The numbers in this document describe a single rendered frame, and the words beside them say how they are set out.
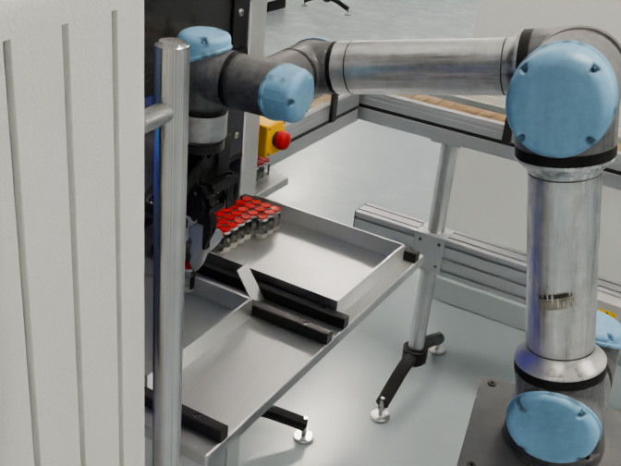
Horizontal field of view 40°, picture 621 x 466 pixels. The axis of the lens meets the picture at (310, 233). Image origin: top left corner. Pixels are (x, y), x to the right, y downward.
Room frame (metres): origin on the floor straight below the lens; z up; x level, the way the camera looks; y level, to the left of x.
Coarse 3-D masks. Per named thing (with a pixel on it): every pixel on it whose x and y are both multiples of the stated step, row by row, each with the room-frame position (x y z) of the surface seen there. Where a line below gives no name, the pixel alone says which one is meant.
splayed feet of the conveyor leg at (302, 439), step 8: (272, 408) 1.93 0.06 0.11; (280, 408) 1.94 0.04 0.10; (264, 416) 1.91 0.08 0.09; (272, 416) 1.91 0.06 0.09; (280, 416) 1.92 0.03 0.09; (288, 416) 1.93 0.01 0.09; (296, 416) 1.93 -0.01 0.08; (304, 416) 1.95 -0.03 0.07; (288, 424) 1.92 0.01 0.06; (296, 424) 1.92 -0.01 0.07; (304, 424) 1.93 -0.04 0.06; (296, 432) 1.95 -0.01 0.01; (304, 432) 1.94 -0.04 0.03; (296, 440) 1.92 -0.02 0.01; (304, 440) 1.92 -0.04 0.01; (312, 440) 1.94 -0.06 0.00
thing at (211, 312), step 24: (144, 264) 1.29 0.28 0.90; (144, 288) 1.24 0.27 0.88; (216, 288) 1.22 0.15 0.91; (144, 312) 1.17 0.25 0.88; (192, 312) 1.18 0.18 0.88; (216, 312) 1.19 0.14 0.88; (240, 312) 1.16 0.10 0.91; (144, 336) 1.10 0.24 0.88; (192, 336) 1.11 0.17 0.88; (216, 336) 1.10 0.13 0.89; (144, 360) 1.04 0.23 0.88; (192, 360) 1.05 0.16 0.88; (144, 384) 0.96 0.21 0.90
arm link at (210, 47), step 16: (192, 32) 1.14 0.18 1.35; (208, 32) 1.14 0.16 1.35; (224, 32) 1.15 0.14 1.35; (192, 48) 1.11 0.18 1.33; (208, 48) 1.11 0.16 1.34; (224, 48) 1.13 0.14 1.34; (192, 64) 1.11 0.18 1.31; (208, 64) 1.11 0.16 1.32; (192, 80) 1.11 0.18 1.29; (208, 80) 1.10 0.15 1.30; (192, 96) 1.11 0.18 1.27; (208, 96) 1.11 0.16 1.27; (192, 112) 1.11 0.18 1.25; (208, 112) 1.12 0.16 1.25; (224, 112) 1.14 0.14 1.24
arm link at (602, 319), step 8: (600, 312) 1.08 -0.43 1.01; (600, 320) 1.05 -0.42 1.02; (608, 320) 1.06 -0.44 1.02; (600, 328) 1.02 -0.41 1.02; (608, 328) 1.03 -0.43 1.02; (616, 328) 1.03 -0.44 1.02; (600, 336) 1.00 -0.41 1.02; (608, 336) 1.01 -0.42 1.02; (616, 336) 1.01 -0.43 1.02; (600, 344) 1.00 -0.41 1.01; (608, 344) 1.00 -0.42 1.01; (616, 344) 1.01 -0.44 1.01; (608, 352) 1.00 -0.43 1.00; (616, 352) 1.01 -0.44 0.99; (608, 360) 0.99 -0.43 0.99; (616, 360) 1.02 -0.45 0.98; (608, 368) 0.98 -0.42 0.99
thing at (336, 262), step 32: (288, 224) 1.54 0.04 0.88; (320, 224) 1.51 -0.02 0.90; (224, 256) 1.38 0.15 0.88; (256, 256) 1.39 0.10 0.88; (288, 256) 1.40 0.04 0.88; (320, 256) 1.41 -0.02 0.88; (352, 256) 1.43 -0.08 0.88; (384, 256) 1.44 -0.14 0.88; (288, 288) 1.25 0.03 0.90; (320, 288) 1.29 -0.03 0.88; (352, 288) 1.25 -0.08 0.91
